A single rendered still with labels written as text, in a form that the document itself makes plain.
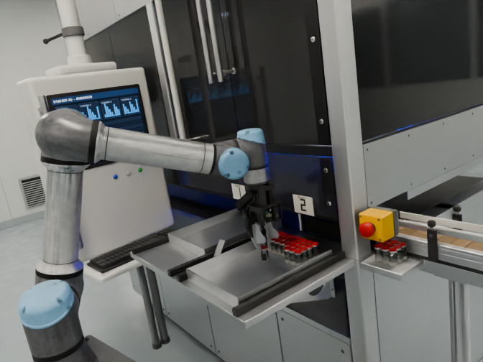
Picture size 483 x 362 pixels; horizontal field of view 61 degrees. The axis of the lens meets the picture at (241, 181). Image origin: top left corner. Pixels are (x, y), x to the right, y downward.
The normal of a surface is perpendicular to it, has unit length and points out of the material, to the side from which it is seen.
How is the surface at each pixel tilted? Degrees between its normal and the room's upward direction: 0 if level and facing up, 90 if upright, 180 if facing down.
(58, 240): 89
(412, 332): 90
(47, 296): 8
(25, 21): 90
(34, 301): 8
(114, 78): 90
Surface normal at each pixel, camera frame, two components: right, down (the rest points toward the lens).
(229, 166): 0.28, 0.18
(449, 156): 0.60, 0.10
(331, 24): -0.79, 0.25
